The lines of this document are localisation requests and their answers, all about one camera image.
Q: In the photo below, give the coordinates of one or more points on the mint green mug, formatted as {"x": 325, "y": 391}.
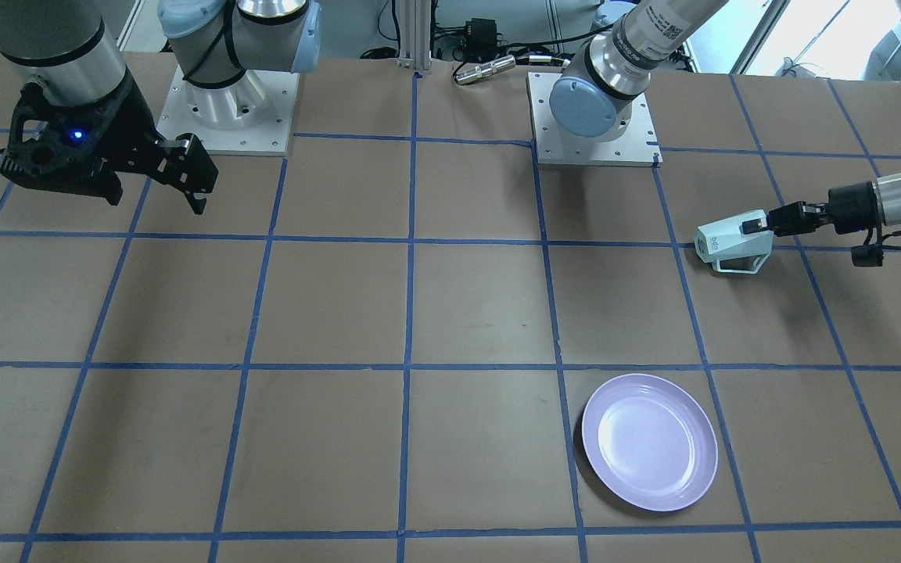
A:
{"x": 737, "y": 245}

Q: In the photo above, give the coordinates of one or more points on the lavender plastic plate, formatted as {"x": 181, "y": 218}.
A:
{"x": 650, "y": 442}

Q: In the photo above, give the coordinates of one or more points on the aluminium frame post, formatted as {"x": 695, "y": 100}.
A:
{"x": 414, "y": 23}

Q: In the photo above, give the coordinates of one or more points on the silver cable connector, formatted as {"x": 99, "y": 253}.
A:
{"x": 483, "y": 71}

